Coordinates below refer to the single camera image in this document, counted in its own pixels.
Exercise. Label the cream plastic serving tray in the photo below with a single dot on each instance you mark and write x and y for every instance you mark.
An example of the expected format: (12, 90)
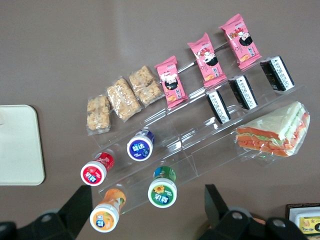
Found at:
(17, 145)

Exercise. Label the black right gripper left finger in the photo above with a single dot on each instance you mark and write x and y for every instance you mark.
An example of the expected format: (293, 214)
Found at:
(75, 212)

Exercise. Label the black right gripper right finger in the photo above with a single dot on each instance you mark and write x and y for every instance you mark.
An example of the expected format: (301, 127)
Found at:
(217, 212)

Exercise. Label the yellow snack packet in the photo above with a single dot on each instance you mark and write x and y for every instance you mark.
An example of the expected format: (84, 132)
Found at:
(308, 223)

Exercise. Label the wrapped triangle sandwich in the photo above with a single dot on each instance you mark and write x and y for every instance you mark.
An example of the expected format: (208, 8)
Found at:
(272, 132)

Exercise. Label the pink cartoon snack packet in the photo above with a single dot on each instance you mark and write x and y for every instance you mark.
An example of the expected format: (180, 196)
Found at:
(171, 81)
(242, 41)
(207, 60)

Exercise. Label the blue gum bottle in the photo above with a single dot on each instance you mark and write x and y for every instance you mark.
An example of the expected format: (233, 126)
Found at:
(140, 148)

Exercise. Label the green gum bottle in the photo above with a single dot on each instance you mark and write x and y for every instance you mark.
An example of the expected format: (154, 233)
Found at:
(162, 192)

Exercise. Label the rice crisp snack pack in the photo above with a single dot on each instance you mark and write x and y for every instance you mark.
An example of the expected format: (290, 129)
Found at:
(98, 115)
(122, 100)
(146, 85)

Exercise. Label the orange gum bottle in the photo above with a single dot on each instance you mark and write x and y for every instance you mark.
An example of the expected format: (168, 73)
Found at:
(105, 217)

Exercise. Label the clear acrylic tiered display rack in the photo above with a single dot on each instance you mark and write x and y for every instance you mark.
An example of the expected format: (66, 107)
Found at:
(175, 140)

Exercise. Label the black white snack packet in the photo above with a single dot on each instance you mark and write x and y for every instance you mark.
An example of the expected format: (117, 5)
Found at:
(242, 92)
(218, 107)
(276, 72)

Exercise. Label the red gum bottle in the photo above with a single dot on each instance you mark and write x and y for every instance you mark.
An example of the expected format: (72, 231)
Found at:
(93, 172)

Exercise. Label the white rectangular snack dish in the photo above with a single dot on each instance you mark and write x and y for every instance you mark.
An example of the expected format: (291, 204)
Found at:
(296, 212)

